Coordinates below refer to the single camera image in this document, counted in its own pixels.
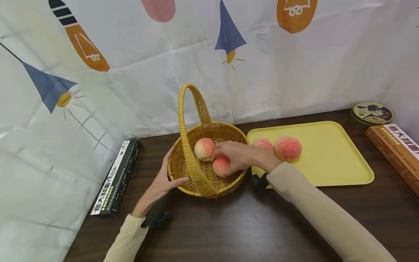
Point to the person's right hand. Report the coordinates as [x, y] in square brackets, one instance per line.
[247, 155]

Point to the person's left hand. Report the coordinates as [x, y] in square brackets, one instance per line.
[159, 185]

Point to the person's left index finger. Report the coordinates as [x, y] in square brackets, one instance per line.
[167, 158]

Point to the person's right thumb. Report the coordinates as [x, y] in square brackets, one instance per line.
[234, 169]

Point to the person's right fingers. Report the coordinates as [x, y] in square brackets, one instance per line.
[221, 149]

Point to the person's left thumb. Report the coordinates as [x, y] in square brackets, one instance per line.
[179, 181]

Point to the pink peach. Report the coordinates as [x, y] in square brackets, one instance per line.
[287, 148]
[203, 149]
[220, 166]
[262, 143]

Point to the yellow wicker basket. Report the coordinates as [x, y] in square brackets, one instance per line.
[197, 178]

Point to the person's left forearm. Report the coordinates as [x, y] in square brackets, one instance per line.
[126, 240]

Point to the person's right forearm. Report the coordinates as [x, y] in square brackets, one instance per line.
[327, 218]

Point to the black wrist band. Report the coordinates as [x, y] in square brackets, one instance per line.
[156, 220]
[260, 181]

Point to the long black pasta box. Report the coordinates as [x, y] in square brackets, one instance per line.
[119, 176]

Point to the yellow plastic tray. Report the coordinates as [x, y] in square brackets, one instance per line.
[330, 156]

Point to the round olive tin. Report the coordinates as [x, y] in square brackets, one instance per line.
[371, 114]

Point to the long brown pasta box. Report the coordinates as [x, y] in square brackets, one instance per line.
[397, 154]

